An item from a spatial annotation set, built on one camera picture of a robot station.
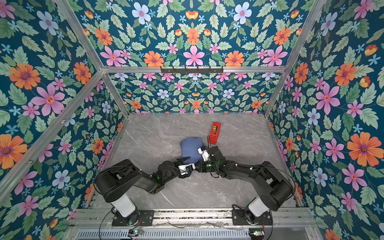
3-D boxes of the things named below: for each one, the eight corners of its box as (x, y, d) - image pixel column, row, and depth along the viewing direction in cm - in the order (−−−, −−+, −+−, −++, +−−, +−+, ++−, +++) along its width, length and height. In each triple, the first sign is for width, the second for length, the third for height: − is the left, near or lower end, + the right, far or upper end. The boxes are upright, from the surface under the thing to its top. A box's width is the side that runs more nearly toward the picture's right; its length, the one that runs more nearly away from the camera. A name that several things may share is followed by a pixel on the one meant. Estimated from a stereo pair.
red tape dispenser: (207, 143, 104) (208, 138, 99) (212, 127, 113) (213, 121, 108) (216, 145, 103) (217, 140, 98) (220, 129, 112) (221, 123, 107)
